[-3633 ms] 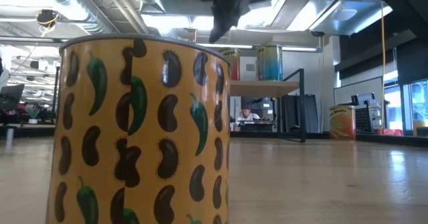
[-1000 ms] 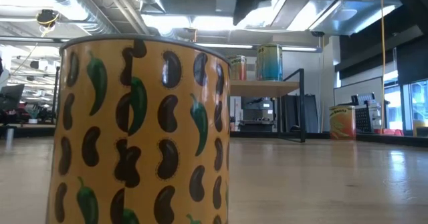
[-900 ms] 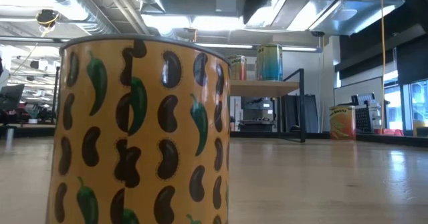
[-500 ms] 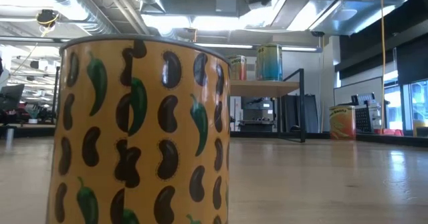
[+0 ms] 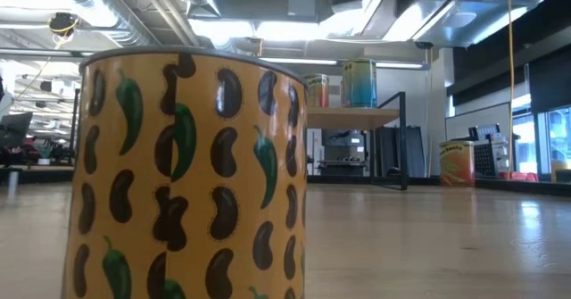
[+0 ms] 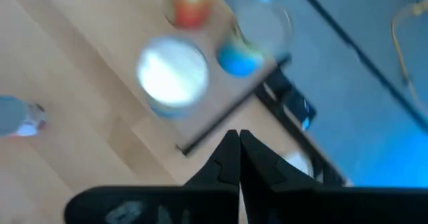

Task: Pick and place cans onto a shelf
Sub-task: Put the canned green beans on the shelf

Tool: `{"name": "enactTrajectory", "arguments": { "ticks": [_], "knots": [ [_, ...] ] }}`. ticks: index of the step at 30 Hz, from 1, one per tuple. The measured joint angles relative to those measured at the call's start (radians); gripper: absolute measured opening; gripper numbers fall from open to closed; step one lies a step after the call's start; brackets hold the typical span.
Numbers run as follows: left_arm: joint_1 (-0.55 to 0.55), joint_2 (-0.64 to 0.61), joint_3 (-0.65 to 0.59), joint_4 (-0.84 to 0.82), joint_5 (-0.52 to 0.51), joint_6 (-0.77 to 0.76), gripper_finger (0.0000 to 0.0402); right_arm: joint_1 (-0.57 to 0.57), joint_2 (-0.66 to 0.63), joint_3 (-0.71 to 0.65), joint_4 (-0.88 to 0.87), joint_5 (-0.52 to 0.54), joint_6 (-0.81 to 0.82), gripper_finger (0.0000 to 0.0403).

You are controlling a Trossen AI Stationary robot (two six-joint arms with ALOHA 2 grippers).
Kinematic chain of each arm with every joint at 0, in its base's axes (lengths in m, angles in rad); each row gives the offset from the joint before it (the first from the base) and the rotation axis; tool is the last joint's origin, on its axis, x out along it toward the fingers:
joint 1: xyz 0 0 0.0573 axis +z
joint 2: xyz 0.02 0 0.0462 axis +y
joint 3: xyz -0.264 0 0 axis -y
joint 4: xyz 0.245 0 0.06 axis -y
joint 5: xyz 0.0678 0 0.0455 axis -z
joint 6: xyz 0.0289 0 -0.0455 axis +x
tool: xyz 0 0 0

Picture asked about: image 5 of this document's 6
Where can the red pinto beans can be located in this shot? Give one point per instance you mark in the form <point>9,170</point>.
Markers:
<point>317,91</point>

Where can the blue and yellow can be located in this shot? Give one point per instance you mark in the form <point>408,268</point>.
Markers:
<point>359,85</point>

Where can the orange beans can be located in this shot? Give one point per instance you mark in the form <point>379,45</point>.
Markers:
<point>457,165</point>

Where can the wooden shelf with black legs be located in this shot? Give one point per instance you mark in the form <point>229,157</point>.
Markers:
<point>348,118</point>

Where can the grey machine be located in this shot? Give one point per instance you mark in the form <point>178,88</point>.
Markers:
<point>343,149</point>

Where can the long ceiling light strip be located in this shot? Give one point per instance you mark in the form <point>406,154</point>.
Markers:
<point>299,61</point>

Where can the yellow can with black beans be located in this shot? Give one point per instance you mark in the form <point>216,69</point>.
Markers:
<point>201,178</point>

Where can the black panel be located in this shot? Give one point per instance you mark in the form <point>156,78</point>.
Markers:
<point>415,151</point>

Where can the grey ceiling box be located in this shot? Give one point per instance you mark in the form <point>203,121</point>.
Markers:
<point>303,6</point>

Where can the black pegboard rack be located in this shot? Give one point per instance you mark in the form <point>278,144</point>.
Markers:
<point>485,160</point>

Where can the red bin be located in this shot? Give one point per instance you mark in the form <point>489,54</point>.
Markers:
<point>519,176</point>

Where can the glass window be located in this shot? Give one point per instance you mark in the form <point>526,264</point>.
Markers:
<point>526,143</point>

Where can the black monitor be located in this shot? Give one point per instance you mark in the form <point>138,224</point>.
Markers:
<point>15,129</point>

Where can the large round silver duct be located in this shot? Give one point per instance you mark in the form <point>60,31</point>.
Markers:
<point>111,18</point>

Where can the silver metal post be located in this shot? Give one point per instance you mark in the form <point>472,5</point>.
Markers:
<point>13,185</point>

